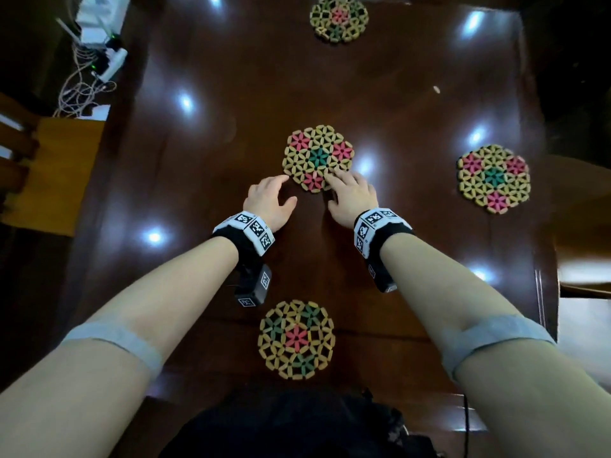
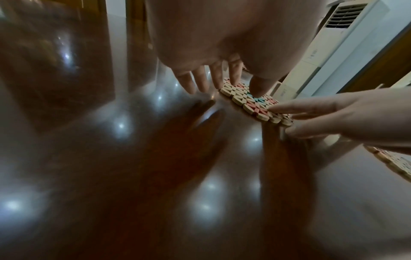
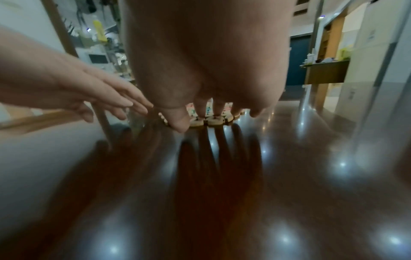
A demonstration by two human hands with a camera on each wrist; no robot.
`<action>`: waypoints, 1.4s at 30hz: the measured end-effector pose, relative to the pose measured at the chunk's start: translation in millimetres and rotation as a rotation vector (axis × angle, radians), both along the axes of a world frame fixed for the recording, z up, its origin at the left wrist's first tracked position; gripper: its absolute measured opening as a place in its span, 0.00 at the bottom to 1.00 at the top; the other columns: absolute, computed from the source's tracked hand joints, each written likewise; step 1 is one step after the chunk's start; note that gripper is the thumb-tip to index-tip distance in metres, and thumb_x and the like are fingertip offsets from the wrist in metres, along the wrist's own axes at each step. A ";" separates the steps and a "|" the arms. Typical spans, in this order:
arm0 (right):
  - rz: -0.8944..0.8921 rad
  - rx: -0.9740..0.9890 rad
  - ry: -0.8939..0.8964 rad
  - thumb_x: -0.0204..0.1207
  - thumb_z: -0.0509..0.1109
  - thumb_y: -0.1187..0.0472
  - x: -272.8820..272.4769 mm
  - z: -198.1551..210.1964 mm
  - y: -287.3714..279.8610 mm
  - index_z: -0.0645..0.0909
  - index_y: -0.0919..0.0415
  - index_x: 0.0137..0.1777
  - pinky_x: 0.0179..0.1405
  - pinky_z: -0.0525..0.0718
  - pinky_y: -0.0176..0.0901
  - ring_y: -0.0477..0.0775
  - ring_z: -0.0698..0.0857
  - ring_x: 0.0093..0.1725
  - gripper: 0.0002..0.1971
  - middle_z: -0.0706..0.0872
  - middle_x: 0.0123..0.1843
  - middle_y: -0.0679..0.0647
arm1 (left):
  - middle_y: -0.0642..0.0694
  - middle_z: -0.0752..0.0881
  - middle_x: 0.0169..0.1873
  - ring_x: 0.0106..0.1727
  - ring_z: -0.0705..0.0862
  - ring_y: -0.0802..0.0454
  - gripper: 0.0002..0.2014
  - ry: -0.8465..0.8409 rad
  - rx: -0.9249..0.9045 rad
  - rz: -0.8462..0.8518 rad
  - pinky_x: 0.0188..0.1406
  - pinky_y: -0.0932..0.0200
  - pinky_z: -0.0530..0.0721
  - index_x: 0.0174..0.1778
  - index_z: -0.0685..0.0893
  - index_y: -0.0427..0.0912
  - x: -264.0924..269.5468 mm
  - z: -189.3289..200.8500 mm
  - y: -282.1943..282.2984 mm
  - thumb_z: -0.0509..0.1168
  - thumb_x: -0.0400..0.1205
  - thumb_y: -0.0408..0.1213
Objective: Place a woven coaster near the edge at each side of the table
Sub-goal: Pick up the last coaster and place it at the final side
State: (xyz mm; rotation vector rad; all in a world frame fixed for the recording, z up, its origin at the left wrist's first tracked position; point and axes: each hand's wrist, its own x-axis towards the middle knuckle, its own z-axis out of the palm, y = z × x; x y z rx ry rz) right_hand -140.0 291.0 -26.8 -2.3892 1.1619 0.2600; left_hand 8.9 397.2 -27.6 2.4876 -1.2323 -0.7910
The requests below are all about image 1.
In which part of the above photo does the white router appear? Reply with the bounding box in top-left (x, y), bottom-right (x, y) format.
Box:
top-left (53, 16), bottom-right (115, 49)

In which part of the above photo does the dark wooden table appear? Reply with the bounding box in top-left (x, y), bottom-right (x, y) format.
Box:
top-left (57, 0), bottom-right (562, 458)

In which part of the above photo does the coaster with green centre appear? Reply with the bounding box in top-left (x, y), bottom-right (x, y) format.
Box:
top-left (282, 124), bottom-right (356, 194)
top-left (456, 144), bottom-right (532, 216)

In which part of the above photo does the black front bag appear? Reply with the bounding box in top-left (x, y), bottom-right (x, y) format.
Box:
top-left (157, 385), bottom-right (440, 458)

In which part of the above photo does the person's left hand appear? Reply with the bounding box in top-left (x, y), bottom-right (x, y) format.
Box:
top-left (242, 174), bottom-right (298, 233)

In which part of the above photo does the white box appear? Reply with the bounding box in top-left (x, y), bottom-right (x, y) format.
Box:
top-left (75, 0), bottom-right (131, 43)

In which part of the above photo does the black cable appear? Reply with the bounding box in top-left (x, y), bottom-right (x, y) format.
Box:
top-left (460, 392), bottom-right (472, 458)

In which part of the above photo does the person's right forearm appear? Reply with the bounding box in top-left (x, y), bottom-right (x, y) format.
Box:
top-left (379, 232), bottom-right (611, 458)

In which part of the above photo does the white power strip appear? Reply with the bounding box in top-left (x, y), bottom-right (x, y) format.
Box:
top-left (91, 46), bottom-right (129, 84)

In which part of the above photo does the black wristband with white markers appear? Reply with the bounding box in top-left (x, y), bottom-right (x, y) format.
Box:
top-left (211, 211), bottom-right (276, 272)
top-left (353, 207), bottom-right (415, 263)

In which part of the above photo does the light wooden chair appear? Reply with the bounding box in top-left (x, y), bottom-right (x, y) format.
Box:
top-left (0, 92), bottom-right (107, 238)

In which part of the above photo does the person's left forearm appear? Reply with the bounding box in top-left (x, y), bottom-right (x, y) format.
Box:
top-left (0, 235), bottom-right (239, 458)

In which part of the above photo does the tangle of white cables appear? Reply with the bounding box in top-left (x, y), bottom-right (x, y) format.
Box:
top-left (52, 40), bottom-right (118, 120)

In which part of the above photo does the person's right hand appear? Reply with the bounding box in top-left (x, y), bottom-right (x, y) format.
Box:
top-left (323, 169), bottom-right (379, 230)

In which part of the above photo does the coaster with red centre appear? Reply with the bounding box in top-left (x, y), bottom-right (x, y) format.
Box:
top-left (309, 0), bottom-right (370, 44)

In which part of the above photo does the dark wooden chair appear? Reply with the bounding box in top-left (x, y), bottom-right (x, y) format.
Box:
top-left (544, 153), bottom-right (611, 301)

